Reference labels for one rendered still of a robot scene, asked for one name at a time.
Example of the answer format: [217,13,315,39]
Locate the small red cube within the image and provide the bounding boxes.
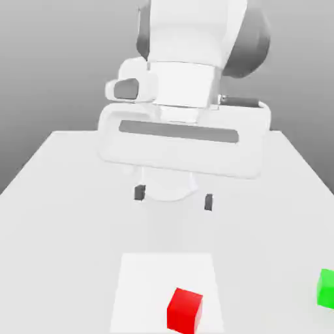
[166,287,204,334]

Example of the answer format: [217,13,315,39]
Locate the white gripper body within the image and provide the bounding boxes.
[97,102,272,181]

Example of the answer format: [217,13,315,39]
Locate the small green cube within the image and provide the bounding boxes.
[316,267,334,311]

